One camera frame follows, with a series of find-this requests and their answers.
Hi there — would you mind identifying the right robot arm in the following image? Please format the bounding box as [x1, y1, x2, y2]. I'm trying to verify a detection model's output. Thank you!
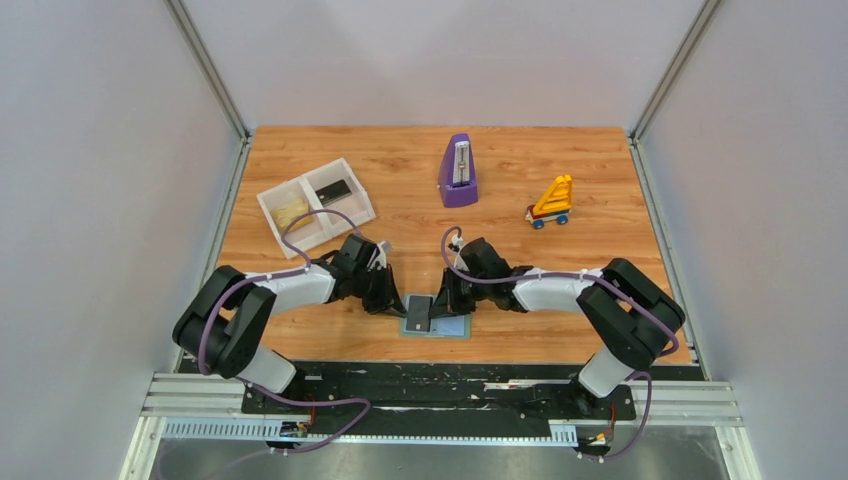
[430, 235, 686, 418]

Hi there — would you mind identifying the purple metronome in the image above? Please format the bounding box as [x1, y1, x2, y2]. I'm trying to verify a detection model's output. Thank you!
[438, 133, 479, 208]

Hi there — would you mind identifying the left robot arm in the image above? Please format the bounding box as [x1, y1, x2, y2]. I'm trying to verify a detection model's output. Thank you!
[172, 234, 406, 413]

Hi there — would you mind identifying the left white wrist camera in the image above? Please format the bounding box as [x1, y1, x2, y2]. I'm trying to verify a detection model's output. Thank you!
[369, 240, 392, 270]

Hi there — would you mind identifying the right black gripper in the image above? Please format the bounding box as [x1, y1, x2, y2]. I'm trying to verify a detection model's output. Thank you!
[429, 267, 491, 320]

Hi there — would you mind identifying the green card holder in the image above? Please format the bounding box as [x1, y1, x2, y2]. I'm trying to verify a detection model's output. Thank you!
[399, 294, 471, 339]

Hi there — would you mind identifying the black card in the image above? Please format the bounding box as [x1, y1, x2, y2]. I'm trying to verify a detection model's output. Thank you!
[315, 179, 352, 207]
[405, 295, 433, 334]

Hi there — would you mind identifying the aluminium slotted rail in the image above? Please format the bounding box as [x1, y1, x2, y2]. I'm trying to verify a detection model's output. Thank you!
[141, 374, 578, 447]

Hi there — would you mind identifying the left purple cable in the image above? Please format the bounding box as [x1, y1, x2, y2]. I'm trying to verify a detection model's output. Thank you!
[197, 209, 372, 456]

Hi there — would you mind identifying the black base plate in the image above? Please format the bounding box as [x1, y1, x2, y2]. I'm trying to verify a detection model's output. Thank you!
[283, 361, 639, 428]

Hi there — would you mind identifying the gold card in tray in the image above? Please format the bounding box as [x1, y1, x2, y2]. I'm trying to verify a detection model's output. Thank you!
[270, 198, 313, 232]

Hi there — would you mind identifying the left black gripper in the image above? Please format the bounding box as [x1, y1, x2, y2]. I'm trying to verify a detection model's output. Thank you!
[352, 265, 408, 319]

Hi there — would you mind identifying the white two-compartment tray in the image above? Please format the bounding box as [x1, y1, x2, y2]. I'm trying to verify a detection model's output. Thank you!
[256, 158, 376, 259]

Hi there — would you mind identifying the purple cable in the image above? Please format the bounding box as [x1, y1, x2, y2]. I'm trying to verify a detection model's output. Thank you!
[440, 225, 681, 462]
[197, 209, 372, 456]

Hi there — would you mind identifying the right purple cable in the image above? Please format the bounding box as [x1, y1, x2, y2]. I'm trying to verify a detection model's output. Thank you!
[440, 225, 681, 462]

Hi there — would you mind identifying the black card in tray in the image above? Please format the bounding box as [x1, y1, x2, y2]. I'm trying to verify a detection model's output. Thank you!
[315, 179, 352, 207]

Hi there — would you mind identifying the yellow toy car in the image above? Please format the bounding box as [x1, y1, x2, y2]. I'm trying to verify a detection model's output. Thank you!
[525, 175, 573, 230]

